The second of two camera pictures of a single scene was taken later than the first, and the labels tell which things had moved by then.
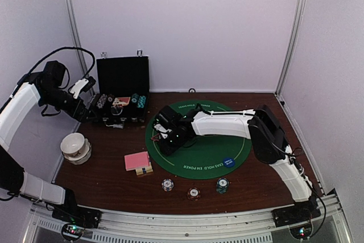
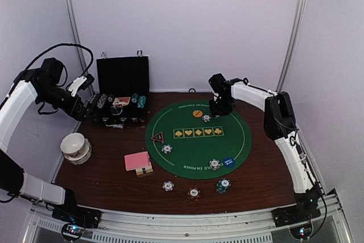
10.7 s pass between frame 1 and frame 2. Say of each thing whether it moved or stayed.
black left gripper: stayed
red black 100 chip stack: stayed
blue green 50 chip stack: stayed
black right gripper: moved
